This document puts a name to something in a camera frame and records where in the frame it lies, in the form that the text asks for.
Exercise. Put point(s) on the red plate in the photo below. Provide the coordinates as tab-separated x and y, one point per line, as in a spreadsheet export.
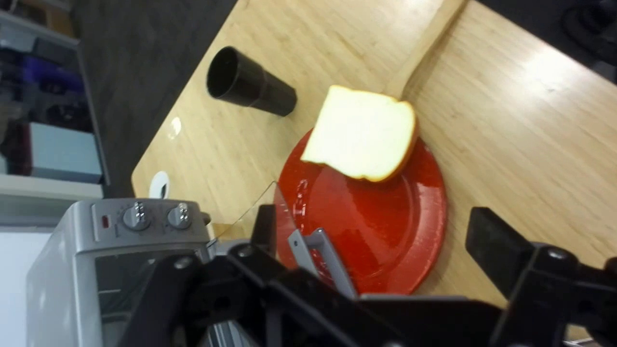
385	226

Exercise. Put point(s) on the silver oven knob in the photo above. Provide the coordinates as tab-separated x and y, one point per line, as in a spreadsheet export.
179	216
136	217

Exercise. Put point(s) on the glass mini oven door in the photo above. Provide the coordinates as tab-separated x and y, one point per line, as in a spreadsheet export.
284	212

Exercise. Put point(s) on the silver mini oven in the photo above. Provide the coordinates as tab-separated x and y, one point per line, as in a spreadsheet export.
62	279

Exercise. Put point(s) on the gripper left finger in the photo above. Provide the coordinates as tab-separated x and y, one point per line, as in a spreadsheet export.
241	299

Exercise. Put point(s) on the slice of white bread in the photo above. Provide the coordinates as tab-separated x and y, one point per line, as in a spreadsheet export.
361	132

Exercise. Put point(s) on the grey shelf unit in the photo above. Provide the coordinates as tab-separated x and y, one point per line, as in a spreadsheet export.
48	72

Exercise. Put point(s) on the black plastic cup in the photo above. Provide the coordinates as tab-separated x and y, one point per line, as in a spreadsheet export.
250	84

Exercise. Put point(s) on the grey box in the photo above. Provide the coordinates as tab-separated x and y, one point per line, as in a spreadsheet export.
65	152

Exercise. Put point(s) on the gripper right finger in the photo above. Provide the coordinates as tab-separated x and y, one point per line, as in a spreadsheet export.
544	289

